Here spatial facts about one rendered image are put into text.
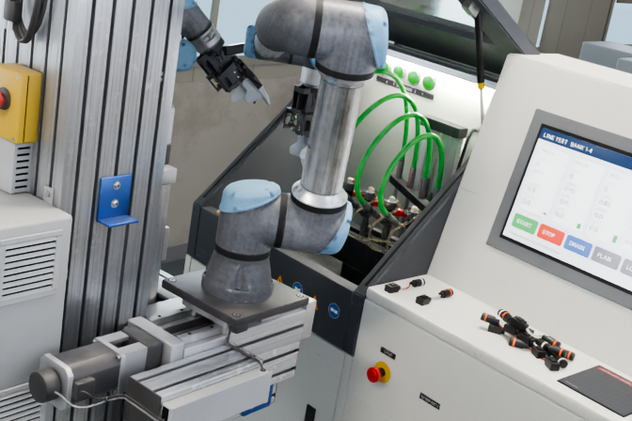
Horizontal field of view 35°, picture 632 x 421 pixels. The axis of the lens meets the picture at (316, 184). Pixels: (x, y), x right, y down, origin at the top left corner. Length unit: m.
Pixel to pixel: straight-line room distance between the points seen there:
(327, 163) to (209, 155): 3.00
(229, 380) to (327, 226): 0.36
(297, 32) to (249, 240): 0.45
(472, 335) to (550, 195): 0.39
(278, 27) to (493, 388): 0.91
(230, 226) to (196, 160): 2.87
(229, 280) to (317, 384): 0.63
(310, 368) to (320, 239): 0.65
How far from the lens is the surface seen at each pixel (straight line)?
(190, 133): 4.81
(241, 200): 2.01
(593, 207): 2.35
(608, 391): 2.19
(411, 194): 2.80
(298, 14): 1.85
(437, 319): 2.32
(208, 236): 2.86
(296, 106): 2.39
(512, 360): 2.21
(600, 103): 2.39
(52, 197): 1.92
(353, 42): 1.86
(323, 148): 1.96
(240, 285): 2.07
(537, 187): 2.43
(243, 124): 5.05
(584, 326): 2.34
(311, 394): 2.63
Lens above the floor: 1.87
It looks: 16 degrees down
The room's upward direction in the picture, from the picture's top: 10 degrees clockwise
